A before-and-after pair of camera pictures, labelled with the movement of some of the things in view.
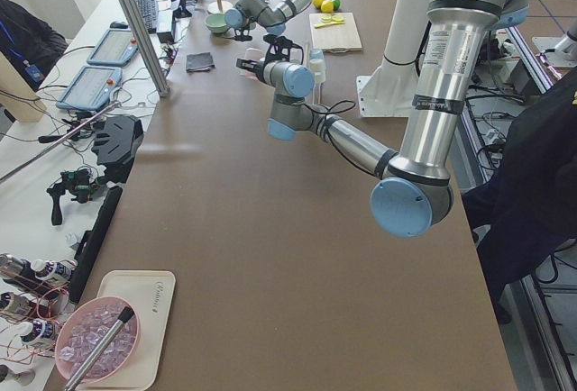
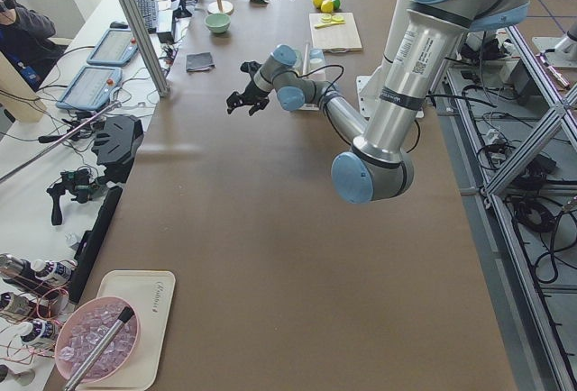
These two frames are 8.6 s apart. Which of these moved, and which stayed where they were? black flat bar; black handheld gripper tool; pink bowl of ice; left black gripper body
Moved: left black gripper body
Stayed: black flat bar; black handheld gripper tool; pink bowl of ice
